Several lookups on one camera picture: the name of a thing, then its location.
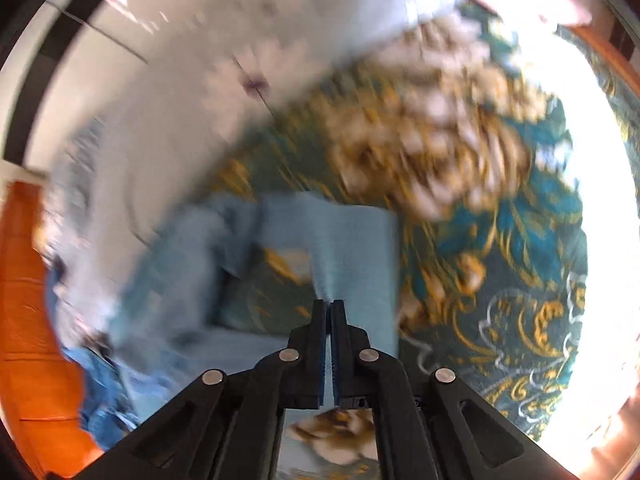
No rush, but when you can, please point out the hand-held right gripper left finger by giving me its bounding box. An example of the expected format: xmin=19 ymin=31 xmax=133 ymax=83
xmin=75 ymin=299 xmax=331 ymax=480

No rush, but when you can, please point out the white wardrobe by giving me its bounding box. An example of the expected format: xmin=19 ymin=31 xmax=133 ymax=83
xmin=7 ymin=0 xmax=168 ymax=173

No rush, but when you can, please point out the light blue garment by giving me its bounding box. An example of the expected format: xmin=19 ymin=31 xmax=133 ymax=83
xmin=107 ymin=191 xmax=402 ymax=480

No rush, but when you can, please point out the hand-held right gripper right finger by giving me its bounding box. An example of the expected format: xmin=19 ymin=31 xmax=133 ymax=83
xmin=330 ymin=299 xmax=566 ymax=480

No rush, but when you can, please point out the blue crumpled garment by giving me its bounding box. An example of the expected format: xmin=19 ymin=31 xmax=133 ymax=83
xmin=45 ymin=270 xmax=143 ymax=453

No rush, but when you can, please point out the teal floral blanket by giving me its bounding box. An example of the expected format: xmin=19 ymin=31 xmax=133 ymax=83
xmin=210 ymin=7 xmax=640 ymax=466

